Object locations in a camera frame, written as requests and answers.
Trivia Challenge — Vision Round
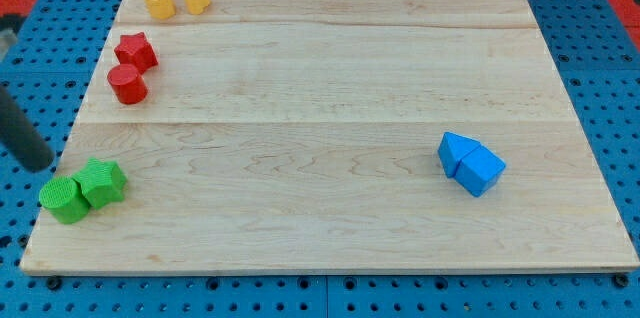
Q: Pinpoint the wooden board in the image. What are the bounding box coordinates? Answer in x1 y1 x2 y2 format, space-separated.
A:
20 0 639 276

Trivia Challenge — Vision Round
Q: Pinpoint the blue triangle block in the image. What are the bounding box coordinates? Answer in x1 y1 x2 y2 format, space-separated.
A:
437 132 481 178

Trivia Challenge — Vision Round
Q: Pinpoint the blue cube block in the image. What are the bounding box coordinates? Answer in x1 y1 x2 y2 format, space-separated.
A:
454 146 506 197

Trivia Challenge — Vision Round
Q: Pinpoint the red cylinder block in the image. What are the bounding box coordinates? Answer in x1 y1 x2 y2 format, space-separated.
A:
107 64 148 105

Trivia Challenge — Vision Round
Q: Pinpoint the red star block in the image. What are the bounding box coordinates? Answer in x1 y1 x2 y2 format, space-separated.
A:
114 32 158 74

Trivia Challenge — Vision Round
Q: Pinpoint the yellow pentagon block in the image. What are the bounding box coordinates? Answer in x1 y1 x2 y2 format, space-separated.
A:
144 0 176 20

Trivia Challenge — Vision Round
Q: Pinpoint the green star block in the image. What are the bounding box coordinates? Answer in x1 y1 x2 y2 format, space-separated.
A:
72 157 127 209

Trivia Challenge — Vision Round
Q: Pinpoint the green cylinder block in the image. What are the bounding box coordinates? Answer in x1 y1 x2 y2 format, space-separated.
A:
38 176 90 224

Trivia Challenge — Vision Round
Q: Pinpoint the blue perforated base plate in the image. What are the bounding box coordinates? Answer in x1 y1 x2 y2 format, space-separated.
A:
1 0 639 317

